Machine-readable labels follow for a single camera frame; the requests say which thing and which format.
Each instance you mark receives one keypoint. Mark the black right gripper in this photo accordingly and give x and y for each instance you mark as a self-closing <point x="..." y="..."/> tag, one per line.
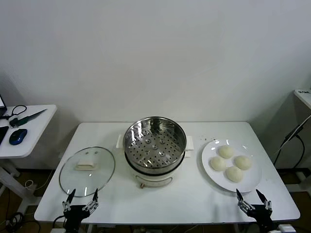
<point x="263" y="214"/>

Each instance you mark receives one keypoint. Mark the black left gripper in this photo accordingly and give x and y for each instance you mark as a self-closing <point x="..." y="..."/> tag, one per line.
<point x="73" y="214"/>

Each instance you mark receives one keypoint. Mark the round glass pot lid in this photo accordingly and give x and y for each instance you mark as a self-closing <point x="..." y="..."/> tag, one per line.
<point x="83" y="165"/>

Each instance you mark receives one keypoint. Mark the white steamed baozi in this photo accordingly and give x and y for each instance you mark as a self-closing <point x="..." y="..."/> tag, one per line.
<point x="218" y="163"/>
<point x="225" y="152"/>
<point x="234" y="174"/>
<point x="242" y="162"/>

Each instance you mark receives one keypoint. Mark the perforated steel steamer basket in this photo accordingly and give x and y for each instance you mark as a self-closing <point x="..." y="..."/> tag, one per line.
<point x="155" y="148"/>

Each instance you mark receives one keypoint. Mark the white round plate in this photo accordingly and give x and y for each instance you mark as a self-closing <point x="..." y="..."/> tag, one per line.
<point x="211" y="150"/>

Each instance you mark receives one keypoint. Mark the white electric cooker pot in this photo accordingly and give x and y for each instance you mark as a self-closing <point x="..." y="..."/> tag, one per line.
<point x="150" y="180"/>

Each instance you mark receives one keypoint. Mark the white side table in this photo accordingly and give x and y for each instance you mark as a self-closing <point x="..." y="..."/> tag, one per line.
<point x="36" y="136"/>

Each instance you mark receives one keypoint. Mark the blue black computer mouse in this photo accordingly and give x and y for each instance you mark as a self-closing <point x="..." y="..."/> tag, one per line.
<point x="18" y="136"/>

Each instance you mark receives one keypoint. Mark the black flat phone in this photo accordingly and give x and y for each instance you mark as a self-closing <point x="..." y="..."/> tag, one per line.
<point x="2" y="134"/>

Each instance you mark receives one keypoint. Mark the small white black gadget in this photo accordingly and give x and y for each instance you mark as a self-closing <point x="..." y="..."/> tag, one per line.
<point x="13" y="119"/>

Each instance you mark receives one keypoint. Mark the laptop with lit screen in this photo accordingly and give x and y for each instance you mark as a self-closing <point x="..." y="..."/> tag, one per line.
<point x="2" y="103"/>

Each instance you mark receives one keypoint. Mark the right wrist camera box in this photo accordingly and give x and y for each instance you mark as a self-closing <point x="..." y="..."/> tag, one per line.
<point x="288" y="228"/>

